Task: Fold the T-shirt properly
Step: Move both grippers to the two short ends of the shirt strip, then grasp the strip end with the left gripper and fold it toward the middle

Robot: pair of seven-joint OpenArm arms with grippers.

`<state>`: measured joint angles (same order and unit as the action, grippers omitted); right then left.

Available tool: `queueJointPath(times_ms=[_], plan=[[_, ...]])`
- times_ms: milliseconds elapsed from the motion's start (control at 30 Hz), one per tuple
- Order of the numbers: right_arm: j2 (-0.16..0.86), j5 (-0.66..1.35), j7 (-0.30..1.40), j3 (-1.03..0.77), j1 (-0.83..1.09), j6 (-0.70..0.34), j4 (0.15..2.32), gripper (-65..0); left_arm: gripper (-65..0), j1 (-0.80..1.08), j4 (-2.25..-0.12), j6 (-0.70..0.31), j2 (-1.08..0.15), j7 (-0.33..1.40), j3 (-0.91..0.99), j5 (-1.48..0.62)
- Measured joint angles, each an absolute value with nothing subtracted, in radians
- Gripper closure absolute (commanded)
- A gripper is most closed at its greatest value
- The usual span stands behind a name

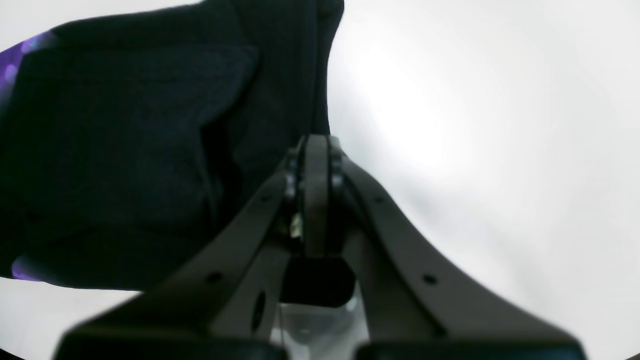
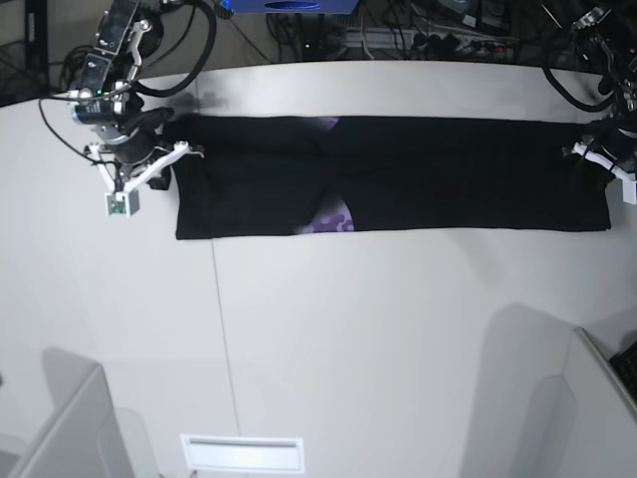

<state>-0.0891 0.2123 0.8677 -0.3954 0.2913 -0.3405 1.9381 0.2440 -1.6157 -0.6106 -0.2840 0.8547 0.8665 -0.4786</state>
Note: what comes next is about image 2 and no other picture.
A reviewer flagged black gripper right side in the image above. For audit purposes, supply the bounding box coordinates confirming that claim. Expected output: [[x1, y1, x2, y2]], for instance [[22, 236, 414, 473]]
[[97, 107, 205, 179]]

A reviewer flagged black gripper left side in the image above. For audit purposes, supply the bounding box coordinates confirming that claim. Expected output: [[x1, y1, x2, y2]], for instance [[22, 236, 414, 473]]
[[561, 121, 636, 172]]

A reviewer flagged dark T-shirt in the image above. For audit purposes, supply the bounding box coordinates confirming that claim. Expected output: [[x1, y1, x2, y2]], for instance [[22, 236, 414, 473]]
[[163, 115, 611, 240]]

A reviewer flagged blue box at top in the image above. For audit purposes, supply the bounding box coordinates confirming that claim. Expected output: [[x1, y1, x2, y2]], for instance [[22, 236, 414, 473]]
[[218, 0, 358, 15]]

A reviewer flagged white power strip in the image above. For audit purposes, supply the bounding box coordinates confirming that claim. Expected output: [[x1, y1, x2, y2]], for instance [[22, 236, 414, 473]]
[[338, 27, 522, 63]]

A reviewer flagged black keyboard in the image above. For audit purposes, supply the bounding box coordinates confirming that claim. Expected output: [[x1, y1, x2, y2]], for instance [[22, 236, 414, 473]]
[[610, 343, 637, 399]]

